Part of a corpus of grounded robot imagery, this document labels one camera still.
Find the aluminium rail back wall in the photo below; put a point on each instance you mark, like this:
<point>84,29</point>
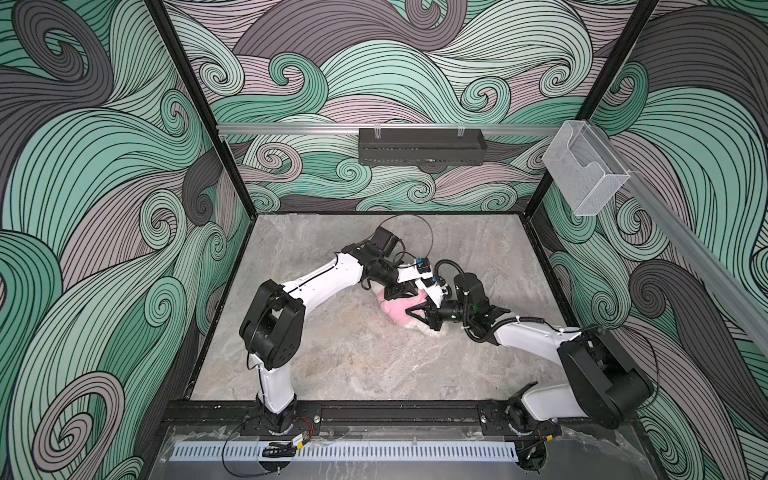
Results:
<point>284,128</point>

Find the aluminium rail right wall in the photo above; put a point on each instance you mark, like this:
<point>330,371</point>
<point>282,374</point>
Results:
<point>710,200</point>

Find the clear plastic wall bin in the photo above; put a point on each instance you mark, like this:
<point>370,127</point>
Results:
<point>585,167</point>

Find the white slotted cable duct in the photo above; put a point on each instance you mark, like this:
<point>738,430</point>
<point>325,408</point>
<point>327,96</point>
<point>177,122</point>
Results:
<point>358,451</point>

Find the pink knitted bear sweater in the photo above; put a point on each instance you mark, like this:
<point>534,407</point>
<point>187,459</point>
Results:
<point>395,309</point>

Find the black enclosure corner post right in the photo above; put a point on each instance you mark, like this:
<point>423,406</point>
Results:
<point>610,71</point>

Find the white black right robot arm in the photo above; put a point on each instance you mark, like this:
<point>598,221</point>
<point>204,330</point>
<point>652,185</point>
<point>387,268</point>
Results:
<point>603,383</point>

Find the aluminium rail wall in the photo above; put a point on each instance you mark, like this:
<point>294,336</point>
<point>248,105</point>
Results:
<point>284,128</point>
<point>710,200</point>

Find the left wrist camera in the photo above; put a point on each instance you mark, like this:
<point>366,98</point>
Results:
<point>420,269</point>

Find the white plush teddy bear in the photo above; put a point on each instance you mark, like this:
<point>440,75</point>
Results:
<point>416,325</point>

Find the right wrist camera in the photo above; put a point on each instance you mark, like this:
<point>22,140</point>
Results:
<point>436,291</point>

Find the black perforated wall tray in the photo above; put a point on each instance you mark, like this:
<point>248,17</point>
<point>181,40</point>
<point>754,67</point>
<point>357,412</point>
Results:
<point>430,148</point>

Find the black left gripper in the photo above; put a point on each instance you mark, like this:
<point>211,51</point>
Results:
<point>400,291</point>

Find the black enclosure corner post left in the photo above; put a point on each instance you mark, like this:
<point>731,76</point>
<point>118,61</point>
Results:
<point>173,45</point>

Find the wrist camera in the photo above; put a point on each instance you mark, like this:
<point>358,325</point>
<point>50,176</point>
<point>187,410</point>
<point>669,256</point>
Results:
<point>436,291</point>
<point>420,269</point>

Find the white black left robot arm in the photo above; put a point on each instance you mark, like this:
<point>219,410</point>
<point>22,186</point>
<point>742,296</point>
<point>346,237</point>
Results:
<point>273,326</point>

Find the black enclosure corner post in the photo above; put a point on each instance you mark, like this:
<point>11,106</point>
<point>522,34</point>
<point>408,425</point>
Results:
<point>610,71</point>
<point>173,45</point>

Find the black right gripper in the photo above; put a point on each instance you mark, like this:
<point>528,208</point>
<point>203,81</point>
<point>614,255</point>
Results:
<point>431,312</point>

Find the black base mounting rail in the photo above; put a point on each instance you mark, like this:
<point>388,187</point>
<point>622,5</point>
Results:
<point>491,417</point>

